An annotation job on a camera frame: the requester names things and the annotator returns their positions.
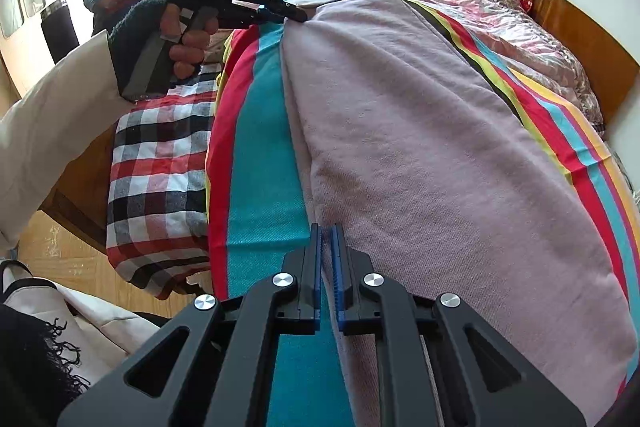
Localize pink floral quilt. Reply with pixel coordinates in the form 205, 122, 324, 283
413, 0, 605, 135

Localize lilac fleece pants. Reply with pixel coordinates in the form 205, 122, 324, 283
278, 0, 639, 427

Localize left wooden headboard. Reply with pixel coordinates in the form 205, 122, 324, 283
526, 0, 639, 124

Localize dark chair by window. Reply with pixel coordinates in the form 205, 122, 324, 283
40, 0, 79, 64

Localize rainbow striped blanket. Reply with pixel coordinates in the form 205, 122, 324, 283
204, 0, 640, 427

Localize cream jacket front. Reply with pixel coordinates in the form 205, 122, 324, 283
1, 259, 158, 385

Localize plaid checkered bed sheet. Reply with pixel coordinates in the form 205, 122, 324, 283
106, 72, 217, 300

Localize cream sleeved left forearm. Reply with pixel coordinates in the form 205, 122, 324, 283
0, 0, 170, 253

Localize black fringed scarf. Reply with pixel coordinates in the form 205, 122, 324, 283
1, 306, 90, 426

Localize operator left hand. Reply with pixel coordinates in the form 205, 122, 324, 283
160, 3, 218, 80

